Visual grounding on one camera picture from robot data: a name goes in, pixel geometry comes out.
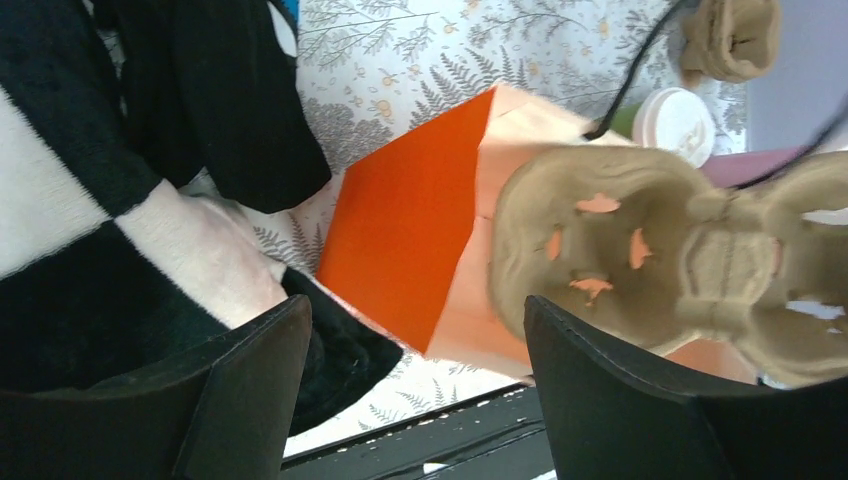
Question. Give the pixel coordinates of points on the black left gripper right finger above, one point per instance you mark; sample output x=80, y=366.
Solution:
x=615, y=411

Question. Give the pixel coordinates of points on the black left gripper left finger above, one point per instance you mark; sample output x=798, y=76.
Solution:
x=221, y=410

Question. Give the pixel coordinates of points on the brown cardboard cup carrier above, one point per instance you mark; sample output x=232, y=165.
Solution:
x=639, y=244

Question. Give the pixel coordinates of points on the white plastic cup lid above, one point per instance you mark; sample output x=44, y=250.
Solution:
x=676, y=120

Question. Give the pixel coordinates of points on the orange paper bag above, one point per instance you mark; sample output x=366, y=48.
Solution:
x=410, y=242

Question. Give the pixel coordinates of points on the blue white striped cloth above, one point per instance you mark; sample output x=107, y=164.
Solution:
x=284, y=28

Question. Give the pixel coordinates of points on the pink cup of stirrers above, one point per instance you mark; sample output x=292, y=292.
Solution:
x=731, y=170

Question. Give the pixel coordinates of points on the black white checkered blanket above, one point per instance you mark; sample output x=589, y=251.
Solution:
x=135, y=138

